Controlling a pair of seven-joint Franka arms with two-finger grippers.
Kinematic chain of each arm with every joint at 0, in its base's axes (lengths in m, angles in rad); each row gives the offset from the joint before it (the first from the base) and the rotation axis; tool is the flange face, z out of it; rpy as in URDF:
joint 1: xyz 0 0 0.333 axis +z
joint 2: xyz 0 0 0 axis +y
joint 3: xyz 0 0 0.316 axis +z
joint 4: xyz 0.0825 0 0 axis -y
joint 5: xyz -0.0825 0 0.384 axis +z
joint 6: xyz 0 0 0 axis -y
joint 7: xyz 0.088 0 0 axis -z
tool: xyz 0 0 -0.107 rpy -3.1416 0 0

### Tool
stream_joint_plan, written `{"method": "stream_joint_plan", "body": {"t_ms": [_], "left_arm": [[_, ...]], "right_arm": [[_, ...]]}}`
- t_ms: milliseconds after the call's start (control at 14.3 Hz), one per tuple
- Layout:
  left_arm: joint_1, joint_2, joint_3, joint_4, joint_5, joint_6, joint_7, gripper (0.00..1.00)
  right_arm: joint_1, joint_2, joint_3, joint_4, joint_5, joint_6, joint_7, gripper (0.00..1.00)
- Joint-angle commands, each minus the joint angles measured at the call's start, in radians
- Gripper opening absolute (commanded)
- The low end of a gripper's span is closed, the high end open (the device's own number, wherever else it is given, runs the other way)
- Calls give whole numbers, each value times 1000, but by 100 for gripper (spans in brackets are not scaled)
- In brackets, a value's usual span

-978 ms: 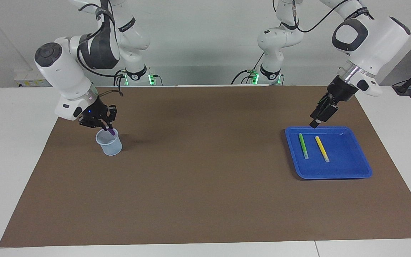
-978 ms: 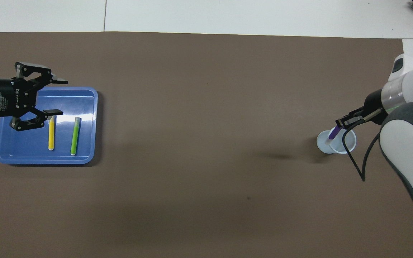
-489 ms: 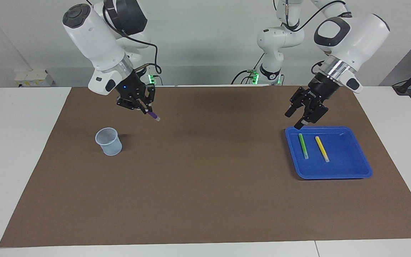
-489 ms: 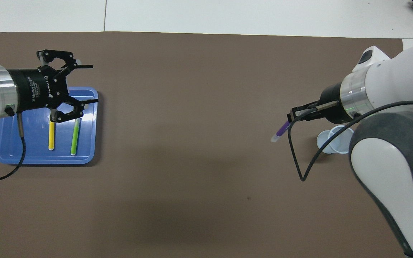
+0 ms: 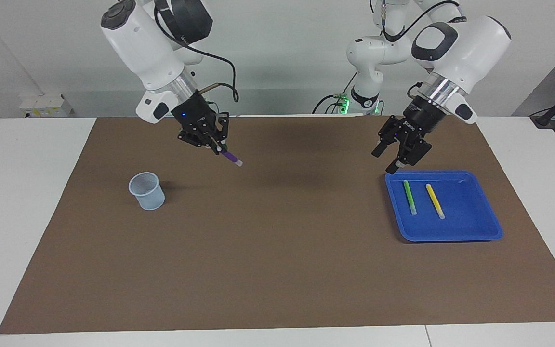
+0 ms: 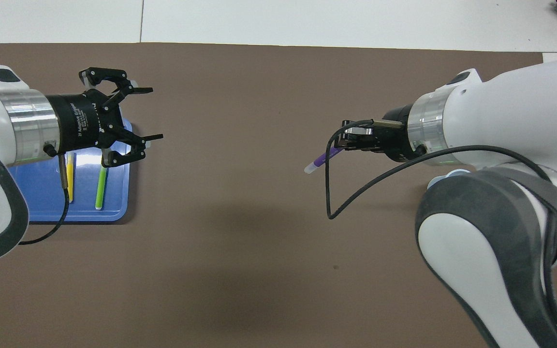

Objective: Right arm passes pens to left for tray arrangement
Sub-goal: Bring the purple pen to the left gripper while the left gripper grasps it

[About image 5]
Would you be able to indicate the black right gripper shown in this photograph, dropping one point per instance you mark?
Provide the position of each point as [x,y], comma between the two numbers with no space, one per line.
[195,118]

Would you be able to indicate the white wall socket box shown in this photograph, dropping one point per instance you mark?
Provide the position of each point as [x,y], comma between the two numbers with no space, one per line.
[46,106]

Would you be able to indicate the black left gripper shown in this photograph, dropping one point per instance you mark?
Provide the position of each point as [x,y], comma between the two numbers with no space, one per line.
[415,125]

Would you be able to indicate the blue plastic tray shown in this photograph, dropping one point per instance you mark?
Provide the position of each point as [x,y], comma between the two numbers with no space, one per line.
[465,221]

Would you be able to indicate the yellow pen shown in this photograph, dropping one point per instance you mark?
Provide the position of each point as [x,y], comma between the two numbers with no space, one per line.
[435,201]

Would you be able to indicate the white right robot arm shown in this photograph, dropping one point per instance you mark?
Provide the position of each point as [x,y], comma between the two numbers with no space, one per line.
[142,48]

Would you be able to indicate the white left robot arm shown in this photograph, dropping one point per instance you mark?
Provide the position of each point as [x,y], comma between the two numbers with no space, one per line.
[455,48]

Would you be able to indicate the translucent mesh pen cup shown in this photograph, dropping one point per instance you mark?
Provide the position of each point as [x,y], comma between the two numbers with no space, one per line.
[150,197]

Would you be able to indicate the purple pen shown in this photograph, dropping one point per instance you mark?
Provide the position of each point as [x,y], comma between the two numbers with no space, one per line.
[231,157]

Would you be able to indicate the green pen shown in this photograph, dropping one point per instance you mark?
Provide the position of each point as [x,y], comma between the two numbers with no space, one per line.
[409,197]

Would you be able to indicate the brown table mat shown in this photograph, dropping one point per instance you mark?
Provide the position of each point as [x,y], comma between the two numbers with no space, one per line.
[277,265]

